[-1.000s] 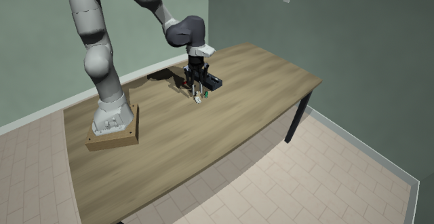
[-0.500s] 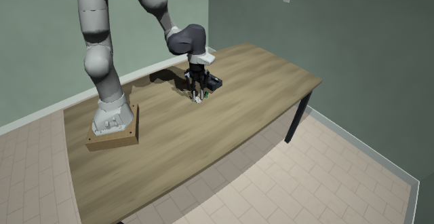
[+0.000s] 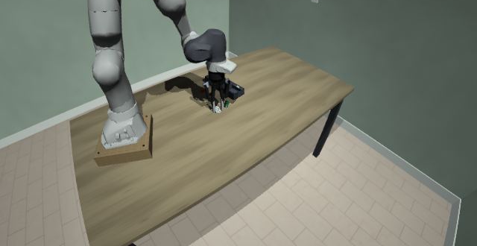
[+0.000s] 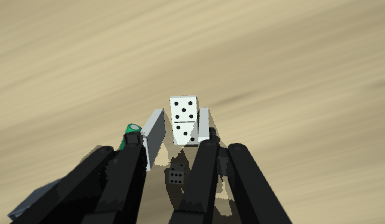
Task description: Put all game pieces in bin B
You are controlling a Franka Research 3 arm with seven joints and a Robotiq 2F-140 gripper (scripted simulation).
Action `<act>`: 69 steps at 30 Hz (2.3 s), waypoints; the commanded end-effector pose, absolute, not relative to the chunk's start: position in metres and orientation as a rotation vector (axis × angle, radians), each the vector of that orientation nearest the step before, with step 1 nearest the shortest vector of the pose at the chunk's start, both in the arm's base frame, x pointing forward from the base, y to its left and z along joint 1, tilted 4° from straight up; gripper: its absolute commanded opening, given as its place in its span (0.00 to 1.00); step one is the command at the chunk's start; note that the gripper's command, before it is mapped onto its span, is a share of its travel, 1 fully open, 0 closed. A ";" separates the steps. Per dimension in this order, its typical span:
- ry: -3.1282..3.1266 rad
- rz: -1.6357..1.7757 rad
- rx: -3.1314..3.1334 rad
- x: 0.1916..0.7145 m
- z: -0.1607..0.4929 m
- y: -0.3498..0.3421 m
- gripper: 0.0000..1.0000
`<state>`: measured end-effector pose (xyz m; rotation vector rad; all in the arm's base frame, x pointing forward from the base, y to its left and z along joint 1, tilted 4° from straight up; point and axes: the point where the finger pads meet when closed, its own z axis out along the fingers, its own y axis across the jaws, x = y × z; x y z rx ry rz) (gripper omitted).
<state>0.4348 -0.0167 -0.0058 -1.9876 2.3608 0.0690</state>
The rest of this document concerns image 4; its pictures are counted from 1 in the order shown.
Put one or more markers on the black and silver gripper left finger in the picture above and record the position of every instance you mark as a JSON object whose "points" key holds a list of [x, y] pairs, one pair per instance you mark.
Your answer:
{"points": [[116, 199]]}

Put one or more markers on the white die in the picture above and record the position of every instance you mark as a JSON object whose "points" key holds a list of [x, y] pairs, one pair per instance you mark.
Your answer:
{"points": [[176, 173]]}

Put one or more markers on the white domino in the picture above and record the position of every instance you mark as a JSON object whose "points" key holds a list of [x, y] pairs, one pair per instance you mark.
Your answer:
{"points": [[184, 119]]}

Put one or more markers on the dark grey rack of three bins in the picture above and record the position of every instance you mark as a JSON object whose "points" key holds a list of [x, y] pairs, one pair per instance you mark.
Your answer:
{"points": [[32, 198]]}

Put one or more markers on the green aa battery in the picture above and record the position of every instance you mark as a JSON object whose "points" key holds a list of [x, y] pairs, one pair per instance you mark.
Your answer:
{"points": [[130, 128]]}

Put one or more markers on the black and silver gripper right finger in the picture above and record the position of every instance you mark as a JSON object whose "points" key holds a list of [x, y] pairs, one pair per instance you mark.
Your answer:
{"points": [[255, 200]]}

